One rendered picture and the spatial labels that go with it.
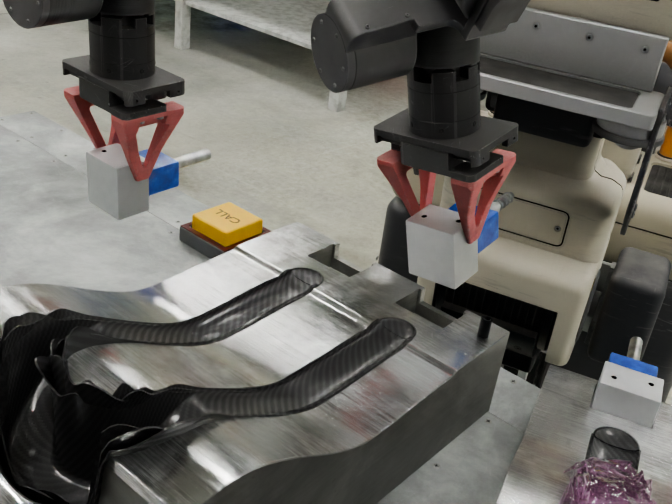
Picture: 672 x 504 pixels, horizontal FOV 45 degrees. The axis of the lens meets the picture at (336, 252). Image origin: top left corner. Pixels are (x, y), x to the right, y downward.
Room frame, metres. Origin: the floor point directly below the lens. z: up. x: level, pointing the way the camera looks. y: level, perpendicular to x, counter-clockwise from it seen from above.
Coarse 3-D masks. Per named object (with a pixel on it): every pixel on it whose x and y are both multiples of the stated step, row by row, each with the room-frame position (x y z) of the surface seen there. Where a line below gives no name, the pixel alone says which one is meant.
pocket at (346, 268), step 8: (328, 248) 0.72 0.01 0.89; (336, 248) 0.73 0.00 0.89; (312, 256) 0.70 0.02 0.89; (320, 256) 0.71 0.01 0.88; (328, 256) 0.72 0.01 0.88; (336, 256) 0.73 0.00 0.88; (328, 264) 0.73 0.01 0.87; (336, 264) 0.72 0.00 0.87; (344, 264) 0.72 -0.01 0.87; (352, 264) 0.72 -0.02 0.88; (344, 272) 0.72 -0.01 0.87; (352, 272) 0.71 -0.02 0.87
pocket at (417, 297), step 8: (408, 296) 0.65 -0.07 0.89; (416, 296) 0.66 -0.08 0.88; (400, 304) 0.64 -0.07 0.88; (408, 304) 0.65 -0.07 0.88; (416, 304) 0.66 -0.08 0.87; (424, 304) 0.66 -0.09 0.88; (416, 312) 0.66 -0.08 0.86; (424, 312) 0.66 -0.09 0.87; (432, 312) 0.65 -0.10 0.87; (440, 312) 0.65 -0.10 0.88; (464, 312) 0.63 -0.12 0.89; (432, 320) 0.65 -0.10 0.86; (440, 320) 0.65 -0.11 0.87; (448, 320) 0.64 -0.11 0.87
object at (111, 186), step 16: (112, 144) 0.73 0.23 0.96; (96, 160) 0.70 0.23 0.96; (112, 160) 0.70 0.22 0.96; (160, 160) 0.74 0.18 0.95; (176, 160) 0.74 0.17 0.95; (192, 160) 0.78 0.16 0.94; (96, 176) 0.70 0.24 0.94; (112, 176) 0.69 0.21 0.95; (128, 176) 0.69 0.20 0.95; (160, 176) 0.72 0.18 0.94; (176, 176) 0.74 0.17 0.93; (96, 192) 0.70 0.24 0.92; (112, 192) 0.69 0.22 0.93; (128, 192) 0.69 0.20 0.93; (144, 192) 0.71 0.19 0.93; (112, 208) 0.69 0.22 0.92; (128, 208) 0.69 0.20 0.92; (144, 208) 0.71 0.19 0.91
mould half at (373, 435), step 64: (256, 256) 0.68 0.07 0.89; (0, 320) 0.47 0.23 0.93; (128, 320) 0.52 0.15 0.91; (320, 320) 0.59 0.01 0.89; (128, 384) 0.42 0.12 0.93; (192, 384) 0.44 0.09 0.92; (256, 384) 0.49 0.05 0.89; (384, 384) 0.52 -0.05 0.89; (448, 384) 0.53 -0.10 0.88; (192, 448) 0.36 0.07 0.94; (256, 448) 0.38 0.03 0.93; (320, 448) 0.42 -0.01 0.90; (384, 448) 0.47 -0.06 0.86
